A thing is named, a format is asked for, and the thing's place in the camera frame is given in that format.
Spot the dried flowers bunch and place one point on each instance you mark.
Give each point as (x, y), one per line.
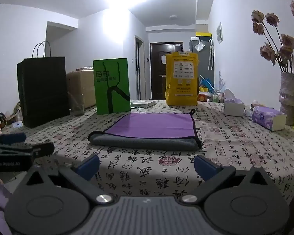
(279, 41)

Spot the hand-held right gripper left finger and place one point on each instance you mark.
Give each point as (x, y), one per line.
(88, 164)

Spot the white tissue box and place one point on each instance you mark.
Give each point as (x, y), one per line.
(233, 107)

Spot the brown cardboard box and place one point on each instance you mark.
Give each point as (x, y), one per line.
(80, 85)

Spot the grey refrigerator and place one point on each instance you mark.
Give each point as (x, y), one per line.
(205, 61)

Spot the floor clutter pile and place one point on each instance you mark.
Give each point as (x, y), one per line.
(7, 120)

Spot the hanging folded umbrella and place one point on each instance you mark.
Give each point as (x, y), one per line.
(211, 53)

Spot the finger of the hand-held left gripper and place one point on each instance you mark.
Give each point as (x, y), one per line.
(44, 149)
(13, 137)

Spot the dark brown door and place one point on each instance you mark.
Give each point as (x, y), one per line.
(161, 73)

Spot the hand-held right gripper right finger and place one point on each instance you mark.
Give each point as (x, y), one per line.
(205, 166)

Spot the textured white vase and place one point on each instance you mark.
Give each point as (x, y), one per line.
(289, 95)

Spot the green paper bag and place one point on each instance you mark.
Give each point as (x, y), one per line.
(111, 85)

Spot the pile of small bottles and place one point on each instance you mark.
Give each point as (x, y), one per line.
(209, 94)

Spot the round ceiling lamp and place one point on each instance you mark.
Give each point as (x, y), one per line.
(173, 17)

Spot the yellow box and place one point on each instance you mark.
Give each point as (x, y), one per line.
(202, 36)

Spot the yellow plastic bag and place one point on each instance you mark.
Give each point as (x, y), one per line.
(182, 78)

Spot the printed tablecloth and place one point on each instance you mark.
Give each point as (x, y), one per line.
(235, 146)

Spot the purple tissue pack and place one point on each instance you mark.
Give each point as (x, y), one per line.
(268, 117)

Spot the framed wall picture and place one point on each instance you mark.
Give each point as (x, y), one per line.
(219, 33)

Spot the flat white box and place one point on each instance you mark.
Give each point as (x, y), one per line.
(142, 104)

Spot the clear glass jar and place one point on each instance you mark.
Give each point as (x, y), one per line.
(76, 105)

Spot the black paper bag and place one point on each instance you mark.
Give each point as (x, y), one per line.
(43, 90)

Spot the purple and grey towel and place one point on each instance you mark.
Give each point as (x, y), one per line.
(154, 127)

